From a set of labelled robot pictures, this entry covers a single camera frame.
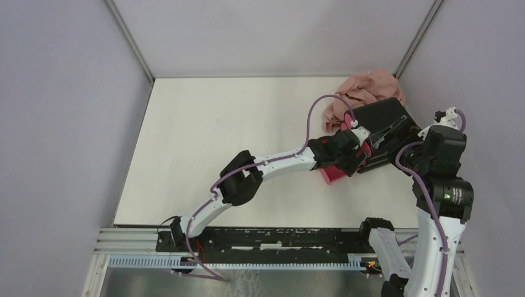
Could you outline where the pink drawer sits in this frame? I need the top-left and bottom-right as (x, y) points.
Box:
(341, 113), (358, 131)
(318, 165), (347, 185)
(356, 141), (372, 164)

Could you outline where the black drawer organizer case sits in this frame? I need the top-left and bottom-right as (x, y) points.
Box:
(352, 97), (422, 173)

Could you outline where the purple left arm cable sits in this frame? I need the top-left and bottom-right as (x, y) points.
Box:
(184, 94), (358, 282)

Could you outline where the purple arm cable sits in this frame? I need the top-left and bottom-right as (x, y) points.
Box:
(394, 108), (469, 297)
(184, 94), (358, 282)

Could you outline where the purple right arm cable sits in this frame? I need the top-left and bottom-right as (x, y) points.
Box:
(394, 108), (469, 297)

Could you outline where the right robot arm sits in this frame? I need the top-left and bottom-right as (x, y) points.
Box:
(357, 116), (474, 296)

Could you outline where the pink top drawer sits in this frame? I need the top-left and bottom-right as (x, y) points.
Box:
(341, 113), (358, 131)

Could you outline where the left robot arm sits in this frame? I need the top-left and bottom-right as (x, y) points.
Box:
(170, 127), (371, 252)

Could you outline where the pink crumpled cloth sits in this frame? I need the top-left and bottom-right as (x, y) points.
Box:
(322, 68), (406, 132)

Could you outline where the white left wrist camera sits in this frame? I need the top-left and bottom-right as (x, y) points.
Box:
(350, 120), (370, 145)

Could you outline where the pink bottom drawer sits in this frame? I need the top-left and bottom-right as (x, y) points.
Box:
(318, 165), (347, 185)

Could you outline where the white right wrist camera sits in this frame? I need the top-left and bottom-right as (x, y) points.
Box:
(433, 106), (460, 130)

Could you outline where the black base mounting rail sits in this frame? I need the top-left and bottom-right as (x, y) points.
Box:
(155, 226), (384, 265)

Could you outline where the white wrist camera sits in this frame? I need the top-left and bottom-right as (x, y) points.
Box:
(350, 120), (370, 145)
(433, 106), (460, 130)

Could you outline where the aluminium frame rail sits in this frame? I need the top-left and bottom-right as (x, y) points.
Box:
(81, 226), (472, 296)

